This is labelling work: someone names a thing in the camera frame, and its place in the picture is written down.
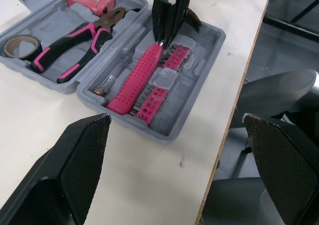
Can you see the pink and black pliers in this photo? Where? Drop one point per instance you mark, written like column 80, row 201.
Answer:
column 74, row 40

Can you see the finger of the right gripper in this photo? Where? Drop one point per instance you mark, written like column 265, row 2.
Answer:
column 160, row 13
column 182, row 8

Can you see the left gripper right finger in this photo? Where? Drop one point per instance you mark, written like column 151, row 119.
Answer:
column 286, row 170

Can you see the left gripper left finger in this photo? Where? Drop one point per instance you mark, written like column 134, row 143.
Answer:
column 62, row 175

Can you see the dark roll of tape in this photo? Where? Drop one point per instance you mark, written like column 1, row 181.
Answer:
column 33, row 53

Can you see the pink screwdriver bit holder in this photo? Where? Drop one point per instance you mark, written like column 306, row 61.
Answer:
column 175, row 56
column 152, row 105

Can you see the grey plastic tool case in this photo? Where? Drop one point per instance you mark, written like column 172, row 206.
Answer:
column 179, row 95

